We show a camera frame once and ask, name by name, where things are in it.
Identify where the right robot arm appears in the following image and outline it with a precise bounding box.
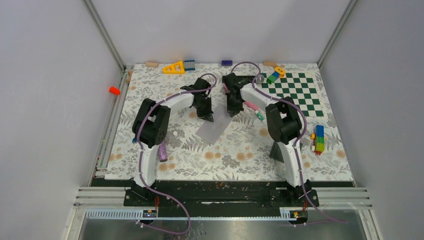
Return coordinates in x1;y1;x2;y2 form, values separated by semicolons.
222;73;307;206

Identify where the aluminium side rail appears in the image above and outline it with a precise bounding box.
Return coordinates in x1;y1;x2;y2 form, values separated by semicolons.
94;65;134;172

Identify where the floral patterned table mat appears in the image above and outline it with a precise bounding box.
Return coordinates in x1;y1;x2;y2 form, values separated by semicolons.
105;63;354;182

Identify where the dark grey studded baseplate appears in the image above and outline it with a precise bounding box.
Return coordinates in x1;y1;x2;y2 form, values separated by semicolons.
268;141;284;163

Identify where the green blue toy brick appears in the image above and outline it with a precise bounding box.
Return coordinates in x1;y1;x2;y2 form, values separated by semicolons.
266;71;280;85

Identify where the yellow triangle shape toy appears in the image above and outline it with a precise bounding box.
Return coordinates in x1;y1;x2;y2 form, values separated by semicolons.
162;60;185;75

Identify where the wooden block by rail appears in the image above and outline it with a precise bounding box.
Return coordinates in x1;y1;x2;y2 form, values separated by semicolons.
125;70;133;85

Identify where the orange yellow ring toy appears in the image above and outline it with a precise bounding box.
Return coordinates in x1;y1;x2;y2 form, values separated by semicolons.
273;66;286;78

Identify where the light wooden block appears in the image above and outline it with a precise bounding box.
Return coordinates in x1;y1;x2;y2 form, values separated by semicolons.
145;61;159;68

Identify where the purple flat toy brick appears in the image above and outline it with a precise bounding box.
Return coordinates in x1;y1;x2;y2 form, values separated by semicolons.
221;60;233;66

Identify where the grey and blue brick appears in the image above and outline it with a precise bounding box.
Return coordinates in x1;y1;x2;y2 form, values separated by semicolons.
183;59;196;71

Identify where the multicolour brick stack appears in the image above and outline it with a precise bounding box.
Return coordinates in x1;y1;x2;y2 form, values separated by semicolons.
310;124;326;156

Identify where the green white glue stick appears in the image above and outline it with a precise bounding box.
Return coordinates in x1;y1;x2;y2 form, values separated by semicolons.
255;110;265;122

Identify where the white perforated cable tray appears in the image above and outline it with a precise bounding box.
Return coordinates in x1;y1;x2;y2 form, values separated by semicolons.
85;208;296;221

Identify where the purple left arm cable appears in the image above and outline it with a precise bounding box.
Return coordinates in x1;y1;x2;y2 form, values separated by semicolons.
135;73;219;236

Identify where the purple glitter microphone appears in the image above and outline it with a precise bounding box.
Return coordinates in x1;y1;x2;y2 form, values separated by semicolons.
157;141;168;163

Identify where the green white chessboard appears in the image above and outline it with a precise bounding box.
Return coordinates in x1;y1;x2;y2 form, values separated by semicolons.
260;71;327;118

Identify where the red plastic cylinder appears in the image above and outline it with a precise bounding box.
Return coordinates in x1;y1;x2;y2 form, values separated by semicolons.
108;86;121;96

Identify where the pink microphone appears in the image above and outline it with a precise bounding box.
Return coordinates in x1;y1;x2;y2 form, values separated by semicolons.
223;84;259;112

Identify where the wooden block back right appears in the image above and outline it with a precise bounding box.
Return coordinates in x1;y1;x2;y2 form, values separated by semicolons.
263;60;279;68

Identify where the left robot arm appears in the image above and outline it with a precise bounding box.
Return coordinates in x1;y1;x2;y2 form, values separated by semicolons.
132;77;217;206

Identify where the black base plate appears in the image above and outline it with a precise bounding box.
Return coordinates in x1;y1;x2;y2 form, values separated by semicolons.
88;179;354;217

